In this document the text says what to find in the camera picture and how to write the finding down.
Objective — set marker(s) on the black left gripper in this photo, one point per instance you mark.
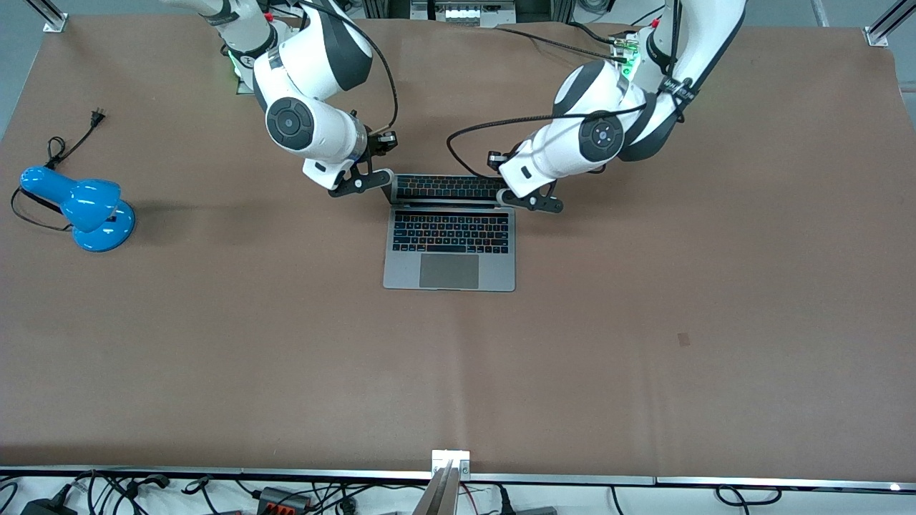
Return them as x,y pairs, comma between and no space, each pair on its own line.
495,159

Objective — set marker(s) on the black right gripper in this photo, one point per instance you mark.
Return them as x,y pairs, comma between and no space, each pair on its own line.
382,143

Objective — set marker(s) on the grey laptop computer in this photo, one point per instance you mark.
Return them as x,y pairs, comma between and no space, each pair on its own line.
449,272

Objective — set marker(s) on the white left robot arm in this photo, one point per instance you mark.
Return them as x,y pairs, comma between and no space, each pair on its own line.
562,157

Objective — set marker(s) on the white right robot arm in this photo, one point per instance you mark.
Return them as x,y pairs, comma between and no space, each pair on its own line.
322,134

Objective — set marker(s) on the grey power strip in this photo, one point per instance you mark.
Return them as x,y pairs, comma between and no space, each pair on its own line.
465,13

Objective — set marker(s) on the brown table cover sheet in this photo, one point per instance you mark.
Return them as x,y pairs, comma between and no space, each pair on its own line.
644,357

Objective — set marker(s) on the black power plug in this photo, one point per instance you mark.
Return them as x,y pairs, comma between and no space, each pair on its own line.
506,504

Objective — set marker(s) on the grey flat block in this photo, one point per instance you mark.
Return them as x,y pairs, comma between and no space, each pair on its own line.
537,511

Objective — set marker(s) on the aluminium corner strut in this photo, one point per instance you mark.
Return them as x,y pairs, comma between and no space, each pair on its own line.
879,32
54,25

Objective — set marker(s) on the grey orange connector box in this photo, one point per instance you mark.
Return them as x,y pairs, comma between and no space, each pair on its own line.
275,495

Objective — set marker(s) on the black power adapter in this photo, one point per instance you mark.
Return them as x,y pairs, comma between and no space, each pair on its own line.
46,506

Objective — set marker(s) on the aluminium frame post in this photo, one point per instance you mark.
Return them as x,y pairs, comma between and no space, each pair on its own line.
386,7
544,8

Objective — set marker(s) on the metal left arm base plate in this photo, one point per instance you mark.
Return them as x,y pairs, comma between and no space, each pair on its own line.
620,68

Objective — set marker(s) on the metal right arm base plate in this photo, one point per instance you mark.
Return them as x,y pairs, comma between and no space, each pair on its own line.
242,87

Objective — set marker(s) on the white metal bracket plate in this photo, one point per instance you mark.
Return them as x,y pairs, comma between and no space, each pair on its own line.
461,458

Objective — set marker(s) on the silver table edge rail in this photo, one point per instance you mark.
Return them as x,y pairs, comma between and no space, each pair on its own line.
572,478

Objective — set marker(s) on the aluminium camera post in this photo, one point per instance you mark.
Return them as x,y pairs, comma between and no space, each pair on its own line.
440,501

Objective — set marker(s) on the thin grey frame strut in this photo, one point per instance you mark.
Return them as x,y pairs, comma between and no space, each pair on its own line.
820,13

